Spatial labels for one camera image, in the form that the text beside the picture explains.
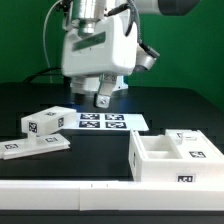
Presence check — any white cable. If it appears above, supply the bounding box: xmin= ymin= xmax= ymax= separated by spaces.
xmin=42 ymin=0 xmax=64 ymax=84

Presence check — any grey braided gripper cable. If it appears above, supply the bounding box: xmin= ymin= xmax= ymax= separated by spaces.
xmin=108 ymin=0 xmax=160 ymax=58

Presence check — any white base tag sheet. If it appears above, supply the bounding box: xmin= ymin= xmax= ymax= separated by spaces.
xmin=66 ymin=113 xmax=149 ymax=131

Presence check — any black cable bundle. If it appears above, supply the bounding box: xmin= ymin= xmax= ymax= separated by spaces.
xmin=22 ymin=66 xmax=64 ymax=84

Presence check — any white front obstacle rail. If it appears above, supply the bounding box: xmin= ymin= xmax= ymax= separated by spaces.
xmin=0 ymin=180 xmax=224 ymax=211

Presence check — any white block with tags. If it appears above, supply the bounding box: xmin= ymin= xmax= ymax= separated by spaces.
xmin=21 ymin=106 xmax=77 ymax=136

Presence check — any white cabinet body box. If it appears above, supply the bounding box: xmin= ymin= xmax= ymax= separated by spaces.
xmin=128 ymin=130 xmax=224 ymax=183

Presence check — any white door panel with knob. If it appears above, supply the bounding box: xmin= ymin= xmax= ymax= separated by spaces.
xmin=165 ymin=129 xmax=224 ymax=161

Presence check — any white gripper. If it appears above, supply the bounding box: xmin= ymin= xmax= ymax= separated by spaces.
xmin=62 ymin=15 xmax=137 ymax=108

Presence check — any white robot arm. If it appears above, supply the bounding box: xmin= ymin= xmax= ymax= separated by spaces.
xmin=62 ymin=0 xmax=200 ymax=108

